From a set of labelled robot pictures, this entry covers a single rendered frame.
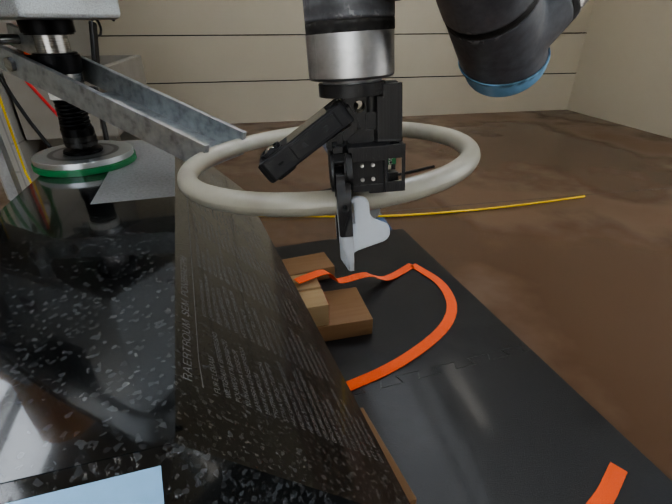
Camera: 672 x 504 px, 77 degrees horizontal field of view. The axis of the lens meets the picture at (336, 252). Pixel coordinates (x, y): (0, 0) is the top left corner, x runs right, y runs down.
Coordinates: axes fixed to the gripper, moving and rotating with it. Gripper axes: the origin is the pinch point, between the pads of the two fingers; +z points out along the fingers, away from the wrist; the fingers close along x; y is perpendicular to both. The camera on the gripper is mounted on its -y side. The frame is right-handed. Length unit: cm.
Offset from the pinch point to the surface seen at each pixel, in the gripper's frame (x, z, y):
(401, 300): 113, 85, 32
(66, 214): 25, 0, -47
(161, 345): -11.3, 3.4, -20.4
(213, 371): -11.8, 7.2, -15.6
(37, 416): -19.8, 3.3, -28.4
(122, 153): 53, -4, -47
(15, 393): -17.0, 3.0, -31.8
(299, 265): 136, 74, -14
